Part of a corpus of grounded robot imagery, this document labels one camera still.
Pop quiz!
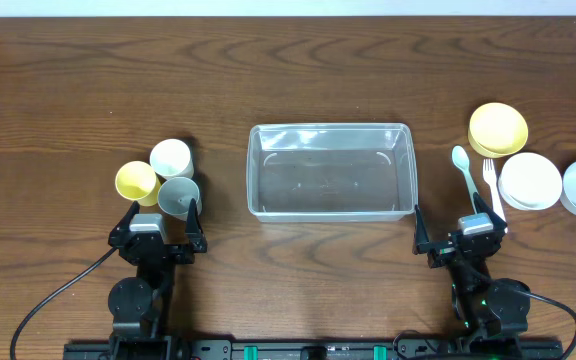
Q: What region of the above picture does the yellow plastic bowl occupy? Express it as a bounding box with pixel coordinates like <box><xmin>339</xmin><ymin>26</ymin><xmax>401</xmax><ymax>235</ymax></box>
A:
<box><xmin>468</xmin><ymin>102</ymin><xmax>529</xmax><ymax>158</ymax></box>

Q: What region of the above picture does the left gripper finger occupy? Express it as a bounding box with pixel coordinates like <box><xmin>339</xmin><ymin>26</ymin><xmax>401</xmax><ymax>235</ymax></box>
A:
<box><xmin>185</xmin><ymin>198</ymin><xmax>205</xmax><ymax>245</ymax></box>
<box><xmin>109</xmin><ymin>201</ymin><xmax>140</xmax><ymax>239</ymax></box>

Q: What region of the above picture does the clear plastic container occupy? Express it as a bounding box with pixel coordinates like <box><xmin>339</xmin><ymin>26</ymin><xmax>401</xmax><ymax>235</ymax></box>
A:
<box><xmin>246</xmin><ymin>123</ymin><xmax>419</xmax><ymax>223</ymax></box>

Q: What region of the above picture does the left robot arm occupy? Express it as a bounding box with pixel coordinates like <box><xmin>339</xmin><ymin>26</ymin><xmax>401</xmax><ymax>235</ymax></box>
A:
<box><xmin>108</xmin><ymin>199</ymin><xmax>207</xmax><ymax>359</ymax></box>

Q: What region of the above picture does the mint green plastic spoon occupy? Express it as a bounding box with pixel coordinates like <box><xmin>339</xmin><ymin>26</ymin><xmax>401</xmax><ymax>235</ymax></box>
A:
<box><xmin>451</xmin><ymin>145</ymin><xmax>477</xmax><ymax>212</ymax></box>

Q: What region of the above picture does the yellow plastic cup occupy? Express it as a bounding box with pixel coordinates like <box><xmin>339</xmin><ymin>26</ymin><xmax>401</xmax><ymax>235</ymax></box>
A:
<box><xmin>114</xmin><ymin>161</ymin><xmax>161</xmax><ymax>206</ymax></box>

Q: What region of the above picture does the black cable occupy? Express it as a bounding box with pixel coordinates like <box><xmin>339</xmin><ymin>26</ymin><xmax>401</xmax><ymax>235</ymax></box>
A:
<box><xmin>487</xmin><ymin>279</ymin><xmax>576</xmax><ymax>360</ymax></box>
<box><xmin>9</xmin><ymin>246</ymin><xmax>119</xmax><ymax>360</ymax></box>

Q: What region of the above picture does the right black cable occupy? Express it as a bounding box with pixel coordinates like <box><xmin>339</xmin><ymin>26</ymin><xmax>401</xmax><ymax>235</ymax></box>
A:
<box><xmin>487</xmin><ymin>279</ymin><xmax>576</xmax><ymax>360</ymax></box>

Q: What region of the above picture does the pale pink plastic fork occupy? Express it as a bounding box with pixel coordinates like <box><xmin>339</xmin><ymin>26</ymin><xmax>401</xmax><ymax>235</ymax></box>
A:
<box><xmin>482</xmin><ymin>158</ymin><xmax>506</xmax><ymax>220</ymax></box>

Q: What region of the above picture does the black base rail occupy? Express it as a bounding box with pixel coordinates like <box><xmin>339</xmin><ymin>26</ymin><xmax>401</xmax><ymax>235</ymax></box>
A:
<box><xmin>62</xmin><ymin>337</ymin><xmax>563</xmax><ymax>360</ymax></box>

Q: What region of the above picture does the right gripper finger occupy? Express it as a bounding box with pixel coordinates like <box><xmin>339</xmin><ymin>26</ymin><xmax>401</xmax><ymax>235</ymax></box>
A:
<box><xmin>472</xmin><ymin>192</ymin><xmax>504</xmax><ymax>231</ymax></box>
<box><xmin>414</xmin><ymin>205</ymin><xmax>430</xmax><ymax>246</ymax></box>

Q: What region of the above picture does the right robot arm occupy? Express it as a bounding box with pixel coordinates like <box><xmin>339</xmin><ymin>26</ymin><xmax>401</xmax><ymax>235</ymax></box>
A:
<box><xmin>413</xmin><ymin>194</ymin><xmax>530</xmax><ymax>359</ymax></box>

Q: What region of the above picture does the white plastic bowl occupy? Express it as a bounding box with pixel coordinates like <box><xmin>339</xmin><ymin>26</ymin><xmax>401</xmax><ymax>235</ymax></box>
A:
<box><xmin>498</xmin><ymin>152</ymin><xmax>563</xmax><ymax>211</ymax></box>

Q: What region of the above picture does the grey plastic cup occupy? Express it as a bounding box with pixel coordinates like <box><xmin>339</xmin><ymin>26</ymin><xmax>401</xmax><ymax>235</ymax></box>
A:
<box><xmin>158</xmin><ymin>177</ymin><xmax>202</xmax><ymax>221</ymax></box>

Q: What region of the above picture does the left black cable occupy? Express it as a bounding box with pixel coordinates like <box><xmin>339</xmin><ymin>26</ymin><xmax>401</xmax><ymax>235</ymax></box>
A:
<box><xmin>9</xmin><ymin>246</ymin><xmax>119</xmax><ymax>360</ymax></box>

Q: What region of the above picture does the white plastic cup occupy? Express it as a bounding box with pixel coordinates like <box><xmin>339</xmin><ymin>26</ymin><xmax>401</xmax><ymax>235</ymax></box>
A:
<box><xmin>149</xmin><ymin>139</ymin><xmax>194</xmax><ymax>180</ymax></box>

